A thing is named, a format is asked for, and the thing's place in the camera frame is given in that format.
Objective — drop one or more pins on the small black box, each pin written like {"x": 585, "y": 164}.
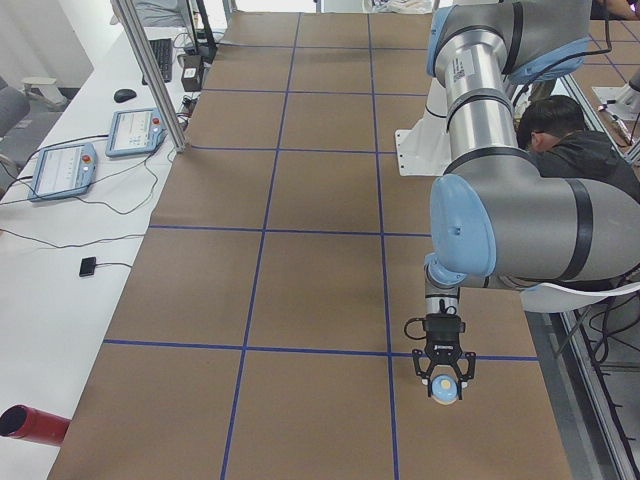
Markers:
{"x": 192, "y": 73}

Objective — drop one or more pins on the near blue teach pendant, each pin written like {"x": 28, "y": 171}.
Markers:
{"x": 63, "y": 171}

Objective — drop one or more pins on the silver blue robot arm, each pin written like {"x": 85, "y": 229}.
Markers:
{"x": 496, "y": 222}

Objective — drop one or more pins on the blue teach pendant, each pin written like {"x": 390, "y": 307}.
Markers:
{"x": 135, "y": 132}
{"x": 63, "y": 171}

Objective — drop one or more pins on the red cylinder tube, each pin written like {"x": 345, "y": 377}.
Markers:
{"x": 26, "y": 423}

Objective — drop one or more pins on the small black square device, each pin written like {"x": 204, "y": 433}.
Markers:
{"x": 87, "y": 266}

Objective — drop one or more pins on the black keyboard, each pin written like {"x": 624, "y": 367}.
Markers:
{"x": 162, "y": 50}

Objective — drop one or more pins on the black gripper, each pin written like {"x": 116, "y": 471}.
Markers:
{"x": 443, "y": 351}

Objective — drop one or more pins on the black computer mouse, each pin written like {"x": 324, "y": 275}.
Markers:
{"x": 124, "y": 95}

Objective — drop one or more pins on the person in black jacket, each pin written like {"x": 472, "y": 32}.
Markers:
{"x": 554, "y": 133}

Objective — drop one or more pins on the aluminium frame post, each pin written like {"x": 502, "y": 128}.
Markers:
{"x": 126, "y": 12}

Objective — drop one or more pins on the far blue teach pendant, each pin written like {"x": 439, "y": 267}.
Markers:
{"x": 135, "y": 132}

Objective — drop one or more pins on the white chair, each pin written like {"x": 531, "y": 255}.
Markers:
{"x": 551, "y": 298}

